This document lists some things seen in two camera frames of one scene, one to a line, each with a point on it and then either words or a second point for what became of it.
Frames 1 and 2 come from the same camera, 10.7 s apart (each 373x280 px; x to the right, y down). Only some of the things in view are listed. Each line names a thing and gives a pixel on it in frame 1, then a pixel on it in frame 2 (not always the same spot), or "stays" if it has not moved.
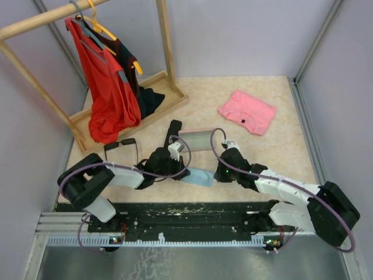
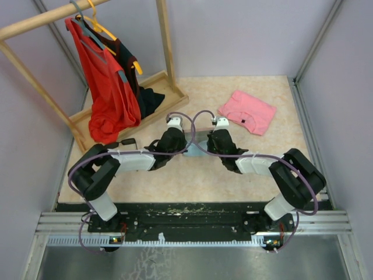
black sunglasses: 125,142 stays
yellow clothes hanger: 98,27 stays
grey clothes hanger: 88,33 stays
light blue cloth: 199,177 -> 201,140
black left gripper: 179,165 -> 183,139
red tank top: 114,106 stays
